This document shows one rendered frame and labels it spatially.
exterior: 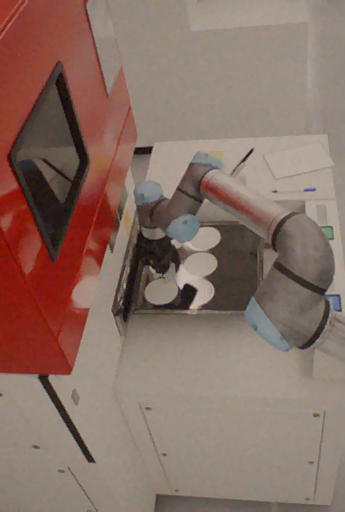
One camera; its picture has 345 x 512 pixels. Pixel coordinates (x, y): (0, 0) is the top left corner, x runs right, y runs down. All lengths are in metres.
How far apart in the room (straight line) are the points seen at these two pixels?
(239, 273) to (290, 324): 0.60
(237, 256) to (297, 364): 0.38
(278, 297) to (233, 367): 0.52
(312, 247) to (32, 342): 0.54
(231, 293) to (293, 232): 0.56
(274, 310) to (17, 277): 0.47
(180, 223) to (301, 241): 0.36
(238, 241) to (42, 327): 0.89
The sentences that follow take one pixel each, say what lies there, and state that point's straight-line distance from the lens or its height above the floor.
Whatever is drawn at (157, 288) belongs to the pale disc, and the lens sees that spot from 1.65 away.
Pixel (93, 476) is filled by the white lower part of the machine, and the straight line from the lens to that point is 1.57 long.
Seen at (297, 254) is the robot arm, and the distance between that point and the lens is 1.06.
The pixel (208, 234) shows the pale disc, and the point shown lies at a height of 0.90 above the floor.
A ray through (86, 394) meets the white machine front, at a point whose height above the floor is 1.01.
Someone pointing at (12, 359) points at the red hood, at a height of 1.28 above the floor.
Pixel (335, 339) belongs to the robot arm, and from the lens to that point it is 1.13.
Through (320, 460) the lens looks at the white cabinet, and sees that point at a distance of 1.84.
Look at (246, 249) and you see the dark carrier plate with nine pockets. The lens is 1.72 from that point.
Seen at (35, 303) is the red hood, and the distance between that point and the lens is 0.96.
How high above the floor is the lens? 2.13
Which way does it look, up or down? 46 degrees down
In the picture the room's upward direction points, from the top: 11 degrees counter-clockwise
